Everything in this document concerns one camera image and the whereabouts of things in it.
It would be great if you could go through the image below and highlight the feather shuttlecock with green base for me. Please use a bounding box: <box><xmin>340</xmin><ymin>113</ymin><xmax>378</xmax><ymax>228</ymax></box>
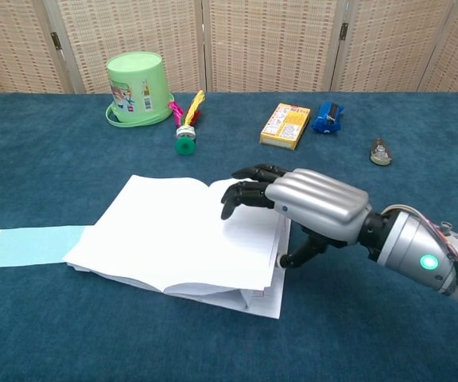
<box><xmin>168</xmin><ymin>89</ymin><xmax>206</xmax><ymax>156</ymax></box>

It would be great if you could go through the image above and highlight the small glass bottle ornament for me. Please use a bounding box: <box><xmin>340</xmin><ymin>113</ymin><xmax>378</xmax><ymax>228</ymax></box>
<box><xmin>369</xmin><ymin>137</ymin><xmax>394</xmax><ymax>166</ymax></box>

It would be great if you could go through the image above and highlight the blue pencil sharpener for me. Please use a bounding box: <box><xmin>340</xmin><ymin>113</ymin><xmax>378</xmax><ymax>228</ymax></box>
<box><xmin>311</xmin><ymin>101</ymin><xmax>345</xmax><ymax>135</ymax></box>

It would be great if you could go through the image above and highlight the white lined notebook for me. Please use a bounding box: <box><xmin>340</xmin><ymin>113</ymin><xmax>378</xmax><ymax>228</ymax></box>
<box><xmin>62</xmin><ymin>173</ymin><xmax>293</xmax><ymax>320</ymax></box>

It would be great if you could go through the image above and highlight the right silver and black robot hand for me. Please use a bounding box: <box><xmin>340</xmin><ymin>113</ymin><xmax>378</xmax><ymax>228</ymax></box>
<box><xmin>219</xmin><ymin>162</ymin><xmax>373</xmax><ymax>270</ymax></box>

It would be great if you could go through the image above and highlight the yellow card box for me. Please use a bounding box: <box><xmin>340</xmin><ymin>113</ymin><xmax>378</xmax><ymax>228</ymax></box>
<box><xmin>258</xmin><ymin>103</ymin><xmax>312</xmax><ymax>151</ymax></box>

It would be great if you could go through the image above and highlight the woven folding screen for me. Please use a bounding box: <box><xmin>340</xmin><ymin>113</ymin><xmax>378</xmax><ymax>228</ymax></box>
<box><xmin>0</xmin><ymin>0</ymin><xmax>458</xmax><ymax>100</ymax></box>

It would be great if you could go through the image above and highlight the white and light-blue bookmark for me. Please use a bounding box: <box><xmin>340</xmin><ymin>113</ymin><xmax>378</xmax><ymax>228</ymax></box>
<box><xmin>0</xmin><ymin>224</ymin><xmax>95</xmax><ymax>269</ymax></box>

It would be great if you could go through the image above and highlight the upturned green plastic bucket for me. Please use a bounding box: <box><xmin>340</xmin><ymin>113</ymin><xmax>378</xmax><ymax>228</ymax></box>
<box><xmin>105</xmin><ymin>51</ymin><xmax>176</xmax><ymax>128</ymax></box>

